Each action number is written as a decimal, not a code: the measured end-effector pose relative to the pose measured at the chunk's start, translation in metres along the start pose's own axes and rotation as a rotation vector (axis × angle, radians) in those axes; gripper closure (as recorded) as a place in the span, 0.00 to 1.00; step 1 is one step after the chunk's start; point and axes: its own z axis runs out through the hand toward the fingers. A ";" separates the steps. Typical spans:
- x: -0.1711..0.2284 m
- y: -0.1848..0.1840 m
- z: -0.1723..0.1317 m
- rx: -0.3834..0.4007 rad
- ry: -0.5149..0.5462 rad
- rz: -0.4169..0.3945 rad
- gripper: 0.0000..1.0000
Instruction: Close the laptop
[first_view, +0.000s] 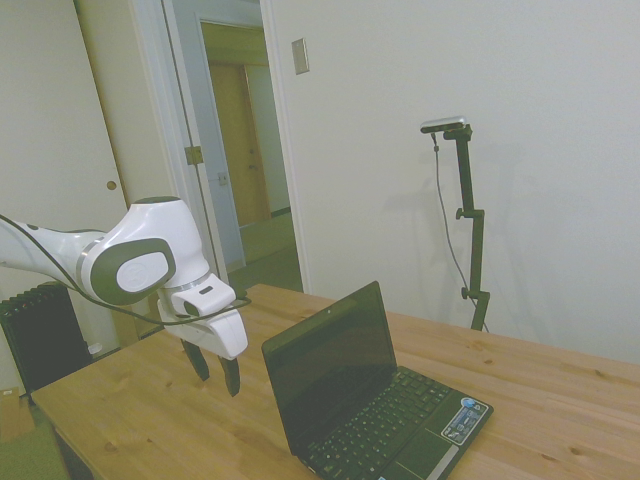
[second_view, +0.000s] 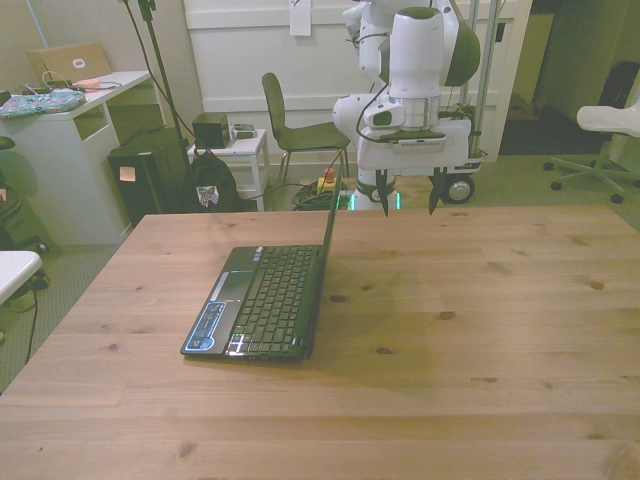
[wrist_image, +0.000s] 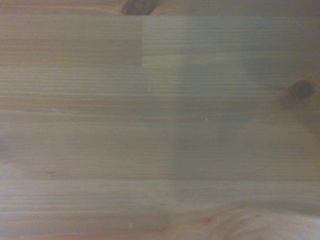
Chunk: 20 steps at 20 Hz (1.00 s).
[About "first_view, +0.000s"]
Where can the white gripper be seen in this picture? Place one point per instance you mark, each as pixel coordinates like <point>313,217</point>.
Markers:
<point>220,332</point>

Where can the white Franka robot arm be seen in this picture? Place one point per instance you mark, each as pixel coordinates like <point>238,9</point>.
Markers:
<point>150,235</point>

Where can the black laptop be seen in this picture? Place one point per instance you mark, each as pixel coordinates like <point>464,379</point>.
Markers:
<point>367,395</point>

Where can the black radiator heater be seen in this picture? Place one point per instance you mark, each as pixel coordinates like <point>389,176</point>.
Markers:
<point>42,335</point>

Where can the cardboard box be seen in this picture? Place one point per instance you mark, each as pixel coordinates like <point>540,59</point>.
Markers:
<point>12,412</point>

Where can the brass door hinge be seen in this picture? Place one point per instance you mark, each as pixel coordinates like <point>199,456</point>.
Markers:
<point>193,155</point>

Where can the white open door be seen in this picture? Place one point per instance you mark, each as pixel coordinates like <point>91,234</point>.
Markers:
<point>200,145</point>

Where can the wooden hallway door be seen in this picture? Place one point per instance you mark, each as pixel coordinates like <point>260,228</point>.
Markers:
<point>232,145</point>

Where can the wooden closet door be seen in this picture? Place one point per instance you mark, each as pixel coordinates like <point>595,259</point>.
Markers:
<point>75,115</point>

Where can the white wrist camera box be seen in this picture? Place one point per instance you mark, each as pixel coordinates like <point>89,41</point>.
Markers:
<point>202,298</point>

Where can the black camera stand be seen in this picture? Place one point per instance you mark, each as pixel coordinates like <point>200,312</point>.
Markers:
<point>472,225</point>

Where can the grey wall switch plate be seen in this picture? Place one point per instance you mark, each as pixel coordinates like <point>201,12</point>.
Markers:
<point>300,56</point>

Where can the grey exterior camera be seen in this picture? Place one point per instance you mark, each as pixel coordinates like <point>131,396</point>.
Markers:
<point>445,124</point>

